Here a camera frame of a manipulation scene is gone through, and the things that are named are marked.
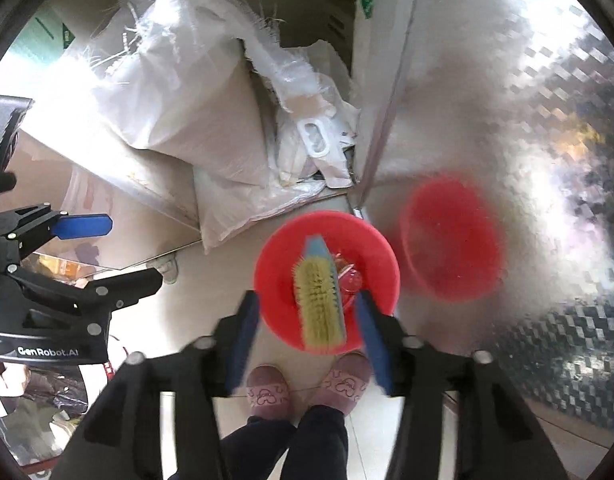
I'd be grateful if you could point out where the patterned steel cabinet door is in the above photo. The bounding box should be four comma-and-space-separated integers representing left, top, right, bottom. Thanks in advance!
357, 0, 614, 436

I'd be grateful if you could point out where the person's leg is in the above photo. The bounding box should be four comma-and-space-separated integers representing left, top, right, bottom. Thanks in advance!
169, 417, 298, 480
284, 402, 351, 480

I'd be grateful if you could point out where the red plastic basin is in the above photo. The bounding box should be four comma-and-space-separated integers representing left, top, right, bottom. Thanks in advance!
253, 211, 402, 354

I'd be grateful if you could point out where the person's left leg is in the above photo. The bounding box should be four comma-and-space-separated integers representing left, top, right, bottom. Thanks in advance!
169, 417, 298, 480

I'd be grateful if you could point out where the plastic cup orange liquid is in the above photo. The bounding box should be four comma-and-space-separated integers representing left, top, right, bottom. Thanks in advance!
332, 252, 366, 307

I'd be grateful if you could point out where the large white woven sack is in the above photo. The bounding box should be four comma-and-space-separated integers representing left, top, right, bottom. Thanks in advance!
37, 0, 285, 187

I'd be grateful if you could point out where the person's right leg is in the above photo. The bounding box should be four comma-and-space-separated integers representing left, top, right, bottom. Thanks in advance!
284, 402, 351, 480

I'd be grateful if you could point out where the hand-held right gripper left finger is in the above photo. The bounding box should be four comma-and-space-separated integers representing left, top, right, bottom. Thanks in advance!
52, 290, 262, 480

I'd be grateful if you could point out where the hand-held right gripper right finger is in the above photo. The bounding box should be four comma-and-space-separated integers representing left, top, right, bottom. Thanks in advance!
354, 290, 570, 480

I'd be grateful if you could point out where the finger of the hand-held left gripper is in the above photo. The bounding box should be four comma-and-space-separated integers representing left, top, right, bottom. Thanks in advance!
0, 202, 113, 262
7, 267, 164, 332

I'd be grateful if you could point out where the flat white woven sack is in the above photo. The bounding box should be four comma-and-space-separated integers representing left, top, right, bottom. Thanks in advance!
193, 157, 334, 256

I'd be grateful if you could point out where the yellow bristle scrub brush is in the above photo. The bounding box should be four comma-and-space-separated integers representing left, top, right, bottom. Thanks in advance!
293, 235, 347, 352

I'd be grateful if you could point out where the white plastic bag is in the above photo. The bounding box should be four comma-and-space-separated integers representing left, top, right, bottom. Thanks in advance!
274, 40, 361, 192

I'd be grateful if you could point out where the pink slipper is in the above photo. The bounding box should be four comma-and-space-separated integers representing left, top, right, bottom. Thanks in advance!
247, 365, 291, 419
322, 352, 373, 416

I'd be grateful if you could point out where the person's left hand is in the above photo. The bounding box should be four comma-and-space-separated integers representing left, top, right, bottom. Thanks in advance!
0, 360, 32, 418

